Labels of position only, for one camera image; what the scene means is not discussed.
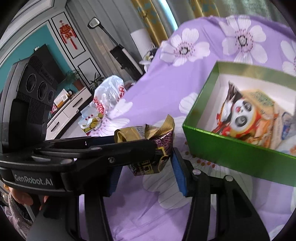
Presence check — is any gold foil snack packet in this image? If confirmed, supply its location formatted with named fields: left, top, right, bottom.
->
left=114, top=115, right=175, bottom=176

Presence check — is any panda orange snack bag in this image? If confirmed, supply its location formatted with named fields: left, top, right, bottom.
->
left=212, top=82, right=285, bottom=150

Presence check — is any white blue red snack packet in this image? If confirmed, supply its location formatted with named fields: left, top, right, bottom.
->
left=275, top=111, right=296, bottom=156

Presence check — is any pink grey sleeve forearm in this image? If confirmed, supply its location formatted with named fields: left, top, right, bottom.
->
left=4, top=194, right=33, bottom=240

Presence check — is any person's left hand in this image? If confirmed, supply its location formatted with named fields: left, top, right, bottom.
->
left=8, top=187, right=49, bottom=212

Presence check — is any black television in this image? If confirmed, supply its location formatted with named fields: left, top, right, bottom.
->
left=32, top=44, right=65, bottom=84

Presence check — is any white TV cabinet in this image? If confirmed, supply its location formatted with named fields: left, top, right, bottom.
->
left=46, top=87, right=92, bottom=140

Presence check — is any potted plant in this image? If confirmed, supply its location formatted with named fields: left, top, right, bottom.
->
left=65, top=70, right=84, bottom=91

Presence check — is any purple floral tablecloth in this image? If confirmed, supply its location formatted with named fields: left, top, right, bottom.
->
left=93, top=15, right=295, bottom=240

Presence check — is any yellow snack packet outside box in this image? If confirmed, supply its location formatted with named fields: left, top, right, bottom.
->
left=78, top=104, right=103, bottom=136

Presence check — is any red Chinese knot decoration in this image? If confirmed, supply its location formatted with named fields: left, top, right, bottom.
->
left=59, top=20, right=78, bottom=50

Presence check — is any white plastic bag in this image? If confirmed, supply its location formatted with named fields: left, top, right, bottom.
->
left=93, top=75, right=126, bottom=114

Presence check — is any black upright vacuum cleaner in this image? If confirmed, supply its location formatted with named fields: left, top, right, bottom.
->
left=87, top=16, right=144, bottom=81

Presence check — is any white cylindrical bin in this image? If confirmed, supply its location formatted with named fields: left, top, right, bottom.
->
left=130, top=28, right=155, bottom=58

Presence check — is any green cardboard box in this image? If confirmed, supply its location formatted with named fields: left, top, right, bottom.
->
left=183, top=62, right=295, bottom=186

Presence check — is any yellow curtain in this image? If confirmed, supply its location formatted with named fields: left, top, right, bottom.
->
left=131, top=0, right=220, bottom=46

